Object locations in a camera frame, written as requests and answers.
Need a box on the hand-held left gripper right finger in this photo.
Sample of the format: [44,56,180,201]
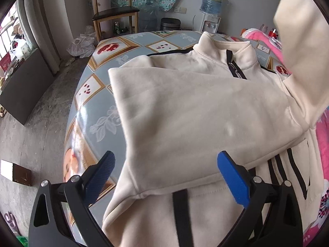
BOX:
[217,150,304,247]

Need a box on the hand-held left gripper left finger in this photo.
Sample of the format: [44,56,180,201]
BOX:
[28,150,116,247]

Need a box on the cream zip jacket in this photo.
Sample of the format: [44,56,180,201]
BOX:
[102,0,329,247]

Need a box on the fruit-printed tablecloth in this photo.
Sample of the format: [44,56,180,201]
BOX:
[63,30,292,247]

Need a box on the grey slipper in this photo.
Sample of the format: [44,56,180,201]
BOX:
[5,211,18,233]

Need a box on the dark cabinet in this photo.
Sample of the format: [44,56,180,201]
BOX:
[0,48,54,125]

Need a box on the crumpled white plastic bag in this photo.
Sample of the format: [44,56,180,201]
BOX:
[67,26,97,57]

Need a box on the red box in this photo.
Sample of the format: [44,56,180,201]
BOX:
[0,54,12,70]

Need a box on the white water dispenser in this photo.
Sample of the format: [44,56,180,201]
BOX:
[200,14,221,34]

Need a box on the wooden chair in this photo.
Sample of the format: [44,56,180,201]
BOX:
[90,0,140,43]

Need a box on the empty clear water jug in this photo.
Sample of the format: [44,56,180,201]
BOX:
[139,0,160,34]

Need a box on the beige curtain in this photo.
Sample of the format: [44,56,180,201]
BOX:
[24,0,75,76]

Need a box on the black bin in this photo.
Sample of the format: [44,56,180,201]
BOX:
[161,18,182,31]

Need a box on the metal window railing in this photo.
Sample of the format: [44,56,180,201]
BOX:
[0,15,20,59]

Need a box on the white cylindrical appliance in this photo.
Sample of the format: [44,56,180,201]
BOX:
[89,0,112,31]

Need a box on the blue water bottle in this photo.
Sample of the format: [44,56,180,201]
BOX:
[200,0,227,17]

